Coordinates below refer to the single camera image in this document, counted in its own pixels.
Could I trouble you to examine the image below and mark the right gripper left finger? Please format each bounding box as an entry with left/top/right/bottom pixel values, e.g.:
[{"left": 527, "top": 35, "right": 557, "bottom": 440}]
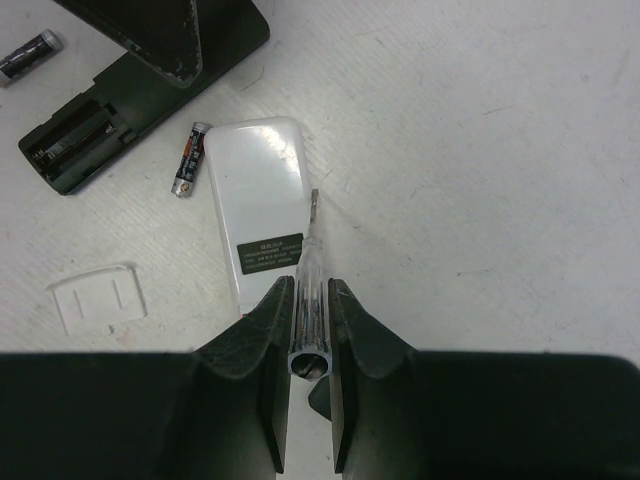
[{"left": 1, "top": 277, "right": 293, "bottom": 479}]

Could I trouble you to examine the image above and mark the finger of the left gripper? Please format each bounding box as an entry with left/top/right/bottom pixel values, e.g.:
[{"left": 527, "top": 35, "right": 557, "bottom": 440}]
[{"left": 59, "top": 0, "right": 203, "bottom": 88}]

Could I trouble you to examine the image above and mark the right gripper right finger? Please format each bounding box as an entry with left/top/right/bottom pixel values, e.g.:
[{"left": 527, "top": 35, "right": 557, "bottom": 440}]
[{"left": 329, "top": 280, "right": 639, "bottom": 479}]

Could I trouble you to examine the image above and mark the black orange battery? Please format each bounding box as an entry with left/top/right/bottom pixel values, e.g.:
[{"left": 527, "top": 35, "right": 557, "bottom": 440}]
[{"left": 171, "top": 122, "right": 211, "bottom": 198}]

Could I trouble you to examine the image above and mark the white red remote control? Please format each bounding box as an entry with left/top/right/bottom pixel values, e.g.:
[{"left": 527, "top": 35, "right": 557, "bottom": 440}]
[{"left": 204, "top": 117, "right": 311, "bottom": 315}]

